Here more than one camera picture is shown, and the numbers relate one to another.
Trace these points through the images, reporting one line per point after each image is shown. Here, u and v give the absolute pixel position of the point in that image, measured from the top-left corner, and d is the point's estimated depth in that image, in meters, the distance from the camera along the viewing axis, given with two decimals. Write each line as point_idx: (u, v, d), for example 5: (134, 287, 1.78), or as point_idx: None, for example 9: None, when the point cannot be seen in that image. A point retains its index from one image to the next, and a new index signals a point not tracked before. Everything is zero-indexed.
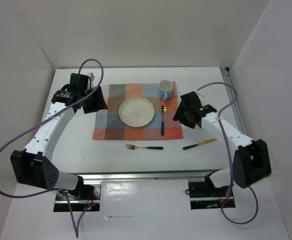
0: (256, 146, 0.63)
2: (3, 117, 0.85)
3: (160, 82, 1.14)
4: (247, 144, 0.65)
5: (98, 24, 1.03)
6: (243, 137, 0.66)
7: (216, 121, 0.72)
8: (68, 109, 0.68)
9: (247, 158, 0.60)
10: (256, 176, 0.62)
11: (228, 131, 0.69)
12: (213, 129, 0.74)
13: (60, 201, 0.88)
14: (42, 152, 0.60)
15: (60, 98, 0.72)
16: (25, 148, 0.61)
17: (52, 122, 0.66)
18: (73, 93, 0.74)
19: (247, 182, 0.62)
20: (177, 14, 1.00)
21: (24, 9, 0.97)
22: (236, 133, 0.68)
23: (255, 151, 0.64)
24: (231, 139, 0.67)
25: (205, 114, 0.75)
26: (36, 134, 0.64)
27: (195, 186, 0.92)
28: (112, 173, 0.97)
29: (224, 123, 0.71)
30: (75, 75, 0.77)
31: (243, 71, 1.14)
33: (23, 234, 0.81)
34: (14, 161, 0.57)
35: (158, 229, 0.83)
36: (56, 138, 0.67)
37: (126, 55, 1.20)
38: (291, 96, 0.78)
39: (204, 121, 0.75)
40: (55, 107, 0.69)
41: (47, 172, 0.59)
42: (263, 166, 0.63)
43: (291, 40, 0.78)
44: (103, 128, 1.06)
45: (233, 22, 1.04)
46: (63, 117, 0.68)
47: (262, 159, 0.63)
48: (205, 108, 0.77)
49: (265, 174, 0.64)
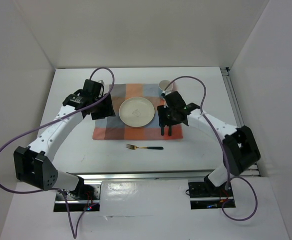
0: (242, 132, 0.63)
2: (3, 116, 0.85)
3: (160, 82, 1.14)
4: (233, 131, 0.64)
5: (98, 23, 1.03)
6: (229, 126, 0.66)
7: (201, 116, 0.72)
8: (77, 113, 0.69)
9: (233, 145, 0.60)
10: (246, 161, 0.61)
11: (214, 123, 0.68)
12: (200, 125, 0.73)
13: (60, 201, 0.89)
14: (44, 152, 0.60)
15: (70, 102, 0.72)
16: (29, 146, 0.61)
17: (59, 124, 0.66)
18: (85, 98, 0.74)
19: (239, 170, 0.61)
20: (177, 13, 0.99)
21: (24, 8, 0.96)
22: (221, 124, 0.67)
23: (242, 137, 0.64)
24: (217, 131, 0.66)
25: (190, 112, 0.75)
26: (42, 134, 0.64)
27: (195, 186, 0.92)
28: (116, 173, 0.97)
29: (208, 116, 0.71)
30: (89, 82, 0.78)
31: (243, 71, 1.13)
33: (22, 234, 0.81)
34: (16, 156, 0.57)
35: (158, 229, 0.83)
36: (61, 140, 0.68)
37: (126, 55, 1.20)
38: (291, 95, 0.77)
39: (190, 118, 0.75)
40: (65, 110, 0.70)
41: (47, 173, 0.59)
42: (252, 150, 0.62)
43: (291, 40, 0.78)
44: (103, 128, 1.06)
45: (234, 22, 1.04)
46: (70, 121, 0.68)
47: (250, 144, 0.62)
48: (189, 106, 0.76)
49: (256, 159, 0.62)
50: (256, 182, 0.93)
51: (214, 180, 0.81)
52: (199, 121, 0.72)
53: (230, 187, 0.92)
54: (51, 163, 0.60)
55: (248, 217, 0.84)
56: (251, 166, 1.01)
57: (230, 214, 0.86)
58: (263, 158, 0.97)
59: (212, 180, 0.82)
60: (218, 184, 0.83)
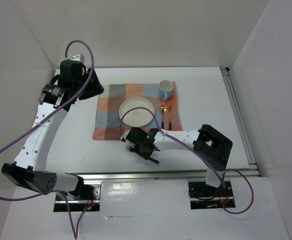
0: (206, 132, 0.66)
2: (3, 116, 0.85)
3: (160, 82, 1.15)
4: (198, 135, 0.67)
5: (98, 23, 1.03)
6: (191, 132, 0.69)
7: (164, 136, 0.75)
8: (56, 112, 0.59)
9: (206, 148, 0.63)
10: (225, 154, 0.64)
11: (178, 135, 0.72)
12: (168, 144, 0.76)
13: (60, 201, 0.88)
14: (32, 167, 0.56)
15: (48, 96, 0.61)
16: (15, 161, 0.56)
17: (40, 130, 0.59)
18: (64, 89, 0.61)
19: (224, 165, 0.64)
20: (177, 13, 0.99)
21: (24, 8, 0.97)
22: (185, 133, 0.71)
23: (208, 136, 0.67)
24: (184, 142, 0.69)
25: (154, 139, 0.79)
26: (25, 145, 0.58)
27: (195, 186, 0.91)
28: (117, 173, 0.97)
29: (171, 133, 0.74)
30: (64, 63, 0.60)
31: (243, 71, 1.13)
33: (23, 234, 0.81)
34: (6, 173, 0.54)
35: (158, 229, 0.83)
36: (48, 145, 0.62)
37: (126, 55, 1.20)
38: (291, 95, 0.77)
39: (158, 143, 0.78)
40: (43, 110, 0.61)
41: (42, 184, 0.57)
42: (222, 141, 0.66)
43: (290, 40, 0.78)
44: (103, 128, 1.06)
45: (234, 22, 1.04)
46: (52, 122, 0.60)
47: (218, 138, 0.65)
48: (151, 133, 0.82)
49: (229, 145, 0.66)
50: (256, 183, 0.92)
51: (213, 182, 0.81)
52: (165, 141, 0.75)
53: (230, 187, 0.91)
54: (44, 173, 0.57)
55: (245, 210, 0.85)
56: (251, 166, 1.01)
57: (229, 209, 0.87)
58: (263, 158, 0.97)
59: (212, 183, 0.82)
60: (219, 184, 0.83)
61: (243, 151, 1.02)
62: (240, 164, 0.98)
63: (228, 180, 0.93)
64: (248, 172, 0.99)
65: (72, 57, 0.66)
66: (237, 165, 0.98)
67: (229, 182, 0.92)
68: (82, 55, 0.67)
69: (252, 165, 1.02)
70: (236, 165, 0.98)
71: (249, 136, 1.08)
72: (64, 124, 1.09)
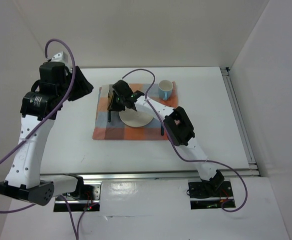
0: (177, 112, 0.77)
2: (3, 115, 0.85)
3: (160, 82, 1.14)
4: (171, 113, 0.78)
5: (98, 23, 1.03)
6: (167, 109, 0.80)
7: (146, 103, 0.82)
8: (41, 124, 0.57)
9: (171, 123, 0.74)
10: (184, 134, 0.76)
11: (156, 107, 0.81)
12: (146, 110, 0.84)
13: (59, 201, 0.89)
14: (25, 185, 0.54)
15: (30, 107, 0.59)
16: (6, 181, 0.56)
17: (27, 145, 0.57)
18: (47, 96, 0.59)
19: (181, 142, 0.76)
20: (177, 13, 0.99)
21: (25, 8, 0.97)
22: (162, 107, 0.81)
23: (178, 116, 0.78)
24: (159, 113, 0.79)
25: (137, 100, 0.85)
26: (14, 163, 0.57)
27: (195, 186, 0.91)
28: (116, 173, 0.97)
29: (151, 102, 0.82)
30: (44, 68, 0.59)
31: (243, 71, 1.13)
33: (23, 234, 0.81)
34: (0, 193, 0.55)
35: (158, 229, 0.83)
36: (40, 158, 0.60)
37: (126, 55, 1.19)
38: (291, 95, 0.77)
39: (137, 105, 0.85)
40: (27, 124, 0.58)
41: (38, 199, 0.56)
42: (186, 125, 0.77)
43: (290, 40, 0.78)
44: (103, 128, 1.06)
45: (234, 21, 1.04)
46: (39, 136, 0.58)
47: (184, 120, 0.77)
48: (135, 94, 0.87)
49: (191, 129, 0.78)
50: (256, 183, 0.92)
51: (203, 175, 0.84)
52: (145, 106, 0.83)
53: (230, 187, 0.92)
54: (38, 187, 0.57)
55: (240, 207, 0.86)
56: (251, 166, 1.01)
57: (227, 209, 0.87)
58: (263, 158, 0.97)
59: (202, 175, 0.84)
60: (210, 178, 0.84)
61: (243, 151, 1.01)
62: (240, 164, 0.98)
63: (228, 180, 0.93)
64: (248, 172, 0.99)
65: (54, 57, 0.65)
66: (237, 165, 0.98)
67: (229, 182, 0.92)
68: (64, 54, 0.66)
69: (252, 165, 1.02)
70: (236, 165, 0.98)
71: (249, 137, 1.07)
72: (63, 125, 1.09)
